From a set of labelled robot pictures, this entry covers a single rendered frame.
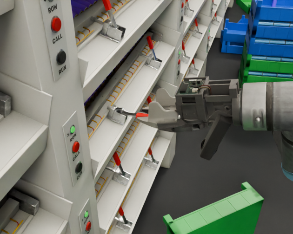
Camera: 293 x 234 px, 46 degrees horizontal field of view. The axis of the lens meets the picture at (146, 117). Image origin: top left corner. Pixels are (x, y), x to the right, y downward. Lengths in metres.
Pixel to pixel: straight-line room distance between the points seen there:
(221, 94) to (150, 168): 0.60
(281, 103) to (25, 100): 0.41
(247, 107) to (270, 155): 0.96
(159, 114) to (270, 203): 0.79
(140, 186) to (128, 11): 0.59
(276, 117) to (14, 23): 0.44
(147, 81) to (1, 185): 0.58
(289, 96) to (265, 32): 0.99
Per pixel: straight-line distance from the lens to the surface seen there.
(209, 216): 1.03
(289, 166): 0.74
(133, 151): 0.98
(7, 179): 0.43
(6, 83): 0.46
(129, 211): 1.08
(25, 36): 0.41
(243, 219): 1.12
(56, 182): 0.54
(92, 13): 0.69
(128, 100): 0.83
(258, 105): 0.63
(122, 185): 0.89
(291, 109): 0.63
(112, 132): 0.74
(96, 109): 0.75
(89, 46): 0.63
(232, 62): 2.27
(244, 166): 1.49
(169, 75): 1.18
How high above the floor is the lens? 1.00
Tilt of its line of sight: 36 degrees down
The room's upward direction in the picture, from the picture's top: straight up
